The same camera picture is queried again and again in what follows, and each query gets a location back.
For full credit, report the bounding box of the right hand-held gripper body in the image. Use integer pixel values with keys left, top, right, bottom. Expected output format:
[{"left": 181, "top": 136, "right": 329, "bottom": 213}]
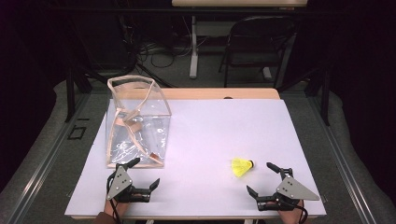
[{"left": 256, "top": 167, "right": 321, "bottom": 213}]

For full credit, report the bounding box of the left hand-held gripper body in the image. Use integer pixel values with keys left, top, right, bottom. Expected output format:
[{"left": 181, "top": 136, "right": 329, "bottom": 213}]
[{"left": 106, "top": 164, "right": 152, "bottom": 203}]

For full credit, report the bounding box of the yellow shuttlecock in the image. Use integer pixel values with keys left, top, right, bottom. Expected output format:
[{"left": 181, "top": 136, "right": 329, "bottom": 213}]
[{"left": 230, "top": 157, "right": 256, "bottom": 178}]

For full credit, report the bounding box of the transparent bag with beige trim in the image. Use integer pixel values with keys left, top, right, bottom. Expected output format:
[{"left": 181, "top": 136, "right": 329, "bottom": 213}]
[{"left": 105, "top": 75, "right": 173, "bottom": 169}]

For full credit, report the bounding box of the person's left hand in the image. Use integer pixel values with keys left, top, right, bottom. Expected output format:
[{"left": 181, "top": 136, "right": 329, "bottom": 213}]
[{"left": 103, "top": 198, "right": 131, "bottom": 219}]

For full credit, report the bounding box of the person's right hand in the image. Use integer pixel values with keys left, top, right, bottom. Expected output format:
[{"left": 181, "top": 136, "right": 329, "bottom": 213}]
[{"left": 276, "top": 200, "right": 304, "bottom": 224}]

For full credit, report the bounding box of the black tape square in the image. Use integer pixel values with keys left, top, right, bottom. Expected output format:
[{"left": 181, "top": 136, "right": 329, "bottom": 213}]
[{"left": 67, "top": 125, "right": 88, "bottom": 141}]

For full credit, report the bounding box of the white table mat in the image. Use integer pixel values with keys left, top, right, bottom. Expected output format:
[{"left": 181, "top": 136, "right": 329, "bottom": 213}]
[{"left": 64, "top": 98, "right": 328, "bottom": 219}]

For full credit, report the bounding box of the black metal stand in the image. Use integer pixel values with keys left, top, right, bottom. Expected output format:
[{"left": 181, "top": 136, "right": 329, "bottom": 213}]
[
  {"left": 276, "top": 64, "right": 332, "bottom": 127},
  {"left": 63, "top": 60, "right": 94, "bottom": 124}
]

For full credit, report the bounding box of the wooden table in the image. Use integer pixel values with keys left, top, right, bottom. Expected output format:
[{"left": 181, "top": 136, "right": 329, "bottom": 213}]
[{"left": 64, "top": 87, "right": 328, "bottom": 222}]

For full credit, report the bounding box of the black folding chair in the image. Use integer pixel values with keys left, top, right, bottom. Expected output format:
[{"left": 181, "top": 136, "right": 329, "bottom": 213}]
[{"left": 218, "top": 15, "right": 297, "bottom": 90}]

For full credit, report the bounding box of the table with white legs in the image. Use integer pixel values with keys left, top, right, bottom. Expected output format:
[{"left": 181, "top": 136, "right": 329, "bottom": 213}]
[{"left": 171, "top": 0, "right": 309, "bottom": 80}]

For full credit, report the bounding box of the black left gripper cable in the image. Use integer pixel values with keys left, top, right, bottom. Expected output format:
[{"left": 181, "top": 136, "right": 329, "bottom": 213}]
[{"left": 106, "top": 174, "right": 123, "bottom": 224}]

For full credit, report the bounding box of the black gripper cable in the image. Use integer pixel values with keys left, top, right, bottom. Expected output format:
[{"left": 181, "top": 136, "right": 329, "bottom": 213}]
[
  {"left": 106, "top": 174, "right": 123, "bottom": 224},
  {"left": 274, "top": 194, "right": 310, "bottom": 224}
]

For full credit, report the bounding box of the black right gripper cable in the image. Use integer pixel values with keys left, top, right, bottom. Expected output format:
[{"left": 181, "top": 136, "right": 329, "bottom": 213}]
[{"left": 274, "top": 194, "right": 310, "bottom": 224}]

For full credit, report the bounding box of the metal floor rail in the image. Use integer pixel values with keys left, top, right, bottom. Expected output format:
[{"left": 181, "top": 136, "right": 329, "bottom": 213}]
[
  {"left": 6, "top": 92, "right": 92, "bottom": 224},
  {"left": 306, "top": 92, "right": 378, "bottom": 224}
]

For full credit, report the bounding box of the bundle of floor cables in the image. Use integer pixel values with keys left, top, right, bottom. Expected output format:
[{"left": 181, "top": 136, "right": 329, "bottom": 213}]
[{"left": 122, "top": 12, "right": 213, "bottom": 70}]

